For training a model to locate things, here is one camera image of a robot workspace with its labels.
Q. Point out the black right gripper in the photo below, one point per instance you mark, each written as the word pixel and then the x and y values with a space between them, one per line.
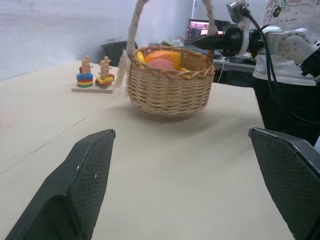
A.
pixel 232 40

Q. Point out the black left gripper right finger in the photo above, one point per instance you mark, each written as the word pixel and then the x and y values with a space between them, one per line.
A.
pixel 290 175

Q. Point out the yellow banana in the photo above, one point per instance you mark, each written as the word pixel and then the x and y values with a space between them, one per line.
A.
pixel 140 58

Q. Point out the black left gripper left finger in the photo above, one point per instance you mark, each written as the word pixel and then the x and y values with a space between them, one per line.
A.
pixel 75 190

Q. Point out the person in white printed shirt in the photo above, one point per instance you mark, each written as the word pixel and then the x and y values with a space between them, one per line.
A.
pixel 287 100

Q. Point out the yellow fruit piece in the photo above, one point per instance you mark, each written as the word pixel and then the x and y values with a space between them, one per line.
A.
pixel 183 69

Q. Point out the red and yellow shape stack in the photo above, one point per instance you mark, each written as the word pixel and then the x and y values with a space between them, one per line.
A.
pixel 104 82

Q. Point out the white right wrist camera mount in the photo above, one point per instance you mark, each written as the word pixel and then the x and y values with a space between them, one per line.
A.
pixel 237 11

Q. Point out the orange and pink grapefruit half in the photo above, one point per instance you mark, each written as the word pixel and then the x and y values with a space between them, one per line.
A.
pixel 162 60

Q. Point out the wooden peg stacking toy board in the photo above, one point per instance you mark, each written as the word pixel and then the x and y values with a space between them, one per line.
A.
pixel 91 89

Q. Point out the computer monitor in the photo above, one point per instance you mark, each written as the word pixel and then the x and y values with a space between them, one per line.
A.
pixel 198 28

